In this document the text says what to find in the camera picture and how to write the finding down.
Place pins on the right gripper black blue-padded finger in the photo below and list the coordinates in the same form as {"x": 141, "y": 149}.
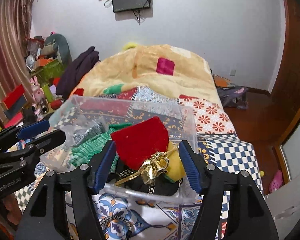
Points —
{"x": 45, "y": 216}
{"x": 248, "y": 217}

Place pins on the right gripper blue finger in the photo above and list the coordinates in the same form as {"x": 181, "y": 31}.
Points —
{"x": 13, "y": 134}

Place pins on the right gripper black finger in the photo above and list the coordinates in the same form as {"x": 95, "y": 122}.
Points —
{"x": 33, "y": 150}

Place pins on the green knitted cloth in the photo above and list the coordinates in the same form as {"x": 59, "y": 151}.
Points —
{"x": 91, "y": 141}

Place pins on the yellow felt pouch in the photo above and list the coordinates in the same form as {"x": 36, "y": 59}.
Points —
{"x": 175, "y": 170}

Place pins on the red velvet pouch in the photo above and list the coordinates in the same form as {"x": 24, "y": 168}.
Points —
{"x": 139, "y": 142}

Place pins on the gold ribbon pouch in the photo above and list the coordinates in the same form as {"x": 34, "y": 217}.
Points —
{"x": 149, "y": 170}

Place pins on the clear plastic storage box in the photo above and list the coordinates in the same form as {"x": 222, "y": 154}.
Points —
{"x": 78, "y": 114}

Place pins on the red gift box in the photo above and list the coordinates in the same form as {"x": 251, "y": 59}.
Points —
{"x": 12, "y": 97}

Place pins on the pink slipper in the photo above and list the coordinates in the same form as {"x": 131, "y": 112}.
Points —
{"x": 276, "y": 182}

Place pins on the pink rabbit toy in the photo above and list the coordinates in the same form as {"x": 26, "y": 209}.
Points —
{"x": 37, "y": 91}

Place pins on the green bottle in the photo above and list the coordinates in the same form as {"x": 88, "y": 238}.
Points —
{"x": 48, "y": 94}

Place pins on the patchwork patterned bed sheet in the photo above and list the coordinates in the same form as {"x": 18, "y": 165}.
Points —
{"x": 217, "y": 142}

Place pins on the green storage box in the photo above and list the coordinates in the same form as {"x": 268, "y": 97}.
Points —
{"x": 51, "y": 70}

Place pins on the dark purple garment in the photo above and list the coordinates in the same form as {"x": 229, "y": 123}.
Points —
{"x": 76, "y": 70}

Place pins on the grey plush toy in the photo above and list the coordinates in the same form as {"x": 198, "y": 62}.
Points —
{"x": 56, "y": 44}

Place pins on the striped red gold curtain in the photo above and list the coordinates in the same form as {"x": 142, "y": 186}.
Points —
{"x": 15, "y": 25}

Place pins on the grey purple backpack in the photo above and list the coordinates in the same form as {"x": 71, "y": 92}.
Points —
{"x": 233, "y": 97}

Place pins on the wooden door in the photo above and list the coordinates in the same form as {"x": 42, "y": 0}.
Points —
{"x": 286, "y": 91}

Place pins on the orange notebook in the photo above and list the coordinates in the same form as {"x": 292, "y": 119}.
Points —
{"x": 222, "y": 82}

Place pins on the beige plush blanket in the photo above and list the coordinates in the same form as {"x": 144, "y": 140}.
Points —
{"x": 167, "y": 70}

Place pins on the wall power outlet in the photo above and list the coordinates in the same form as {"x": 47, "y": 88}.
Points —
{"x": 233, "y": 72}

